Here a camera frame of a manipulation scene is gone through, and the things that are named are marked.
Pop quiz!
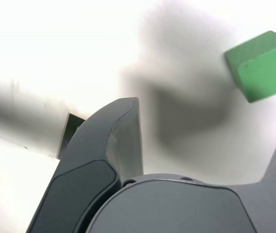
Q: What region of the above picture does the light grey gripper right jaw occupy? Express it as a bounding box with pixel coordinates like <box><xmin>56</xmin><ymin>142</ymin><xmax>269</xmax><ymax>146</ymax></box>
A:
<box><xmin>86</xmin><ymin>129</ymin><xmax>276</xmax><ymax>233</ymax></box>

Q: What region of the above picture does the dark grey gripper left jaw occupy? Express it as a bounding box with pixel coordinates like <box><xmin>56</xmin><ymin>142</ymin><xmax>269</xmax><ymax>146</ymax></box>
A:
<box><xmin>27</xmin><ymin>97</ymin><xmax>144</xmax><ymax>233</ymax></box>

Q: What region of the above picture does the green cube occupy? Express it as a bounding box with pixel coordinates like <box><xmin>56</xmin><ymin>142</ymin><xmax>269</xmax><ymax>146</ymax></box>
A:
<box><xmin>224</xmin><ymin>30</ymin><xmax>276</xmax><ymax>104</ymax></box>

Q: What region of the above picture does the black tape strip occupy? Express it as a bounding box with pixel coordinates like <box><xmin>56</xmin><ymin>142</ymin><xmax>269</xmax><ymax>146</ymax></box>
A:
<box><xmin>56</xmin><ymin>112</ymin><xmax>87</xmax><ymax>160</ymax></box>

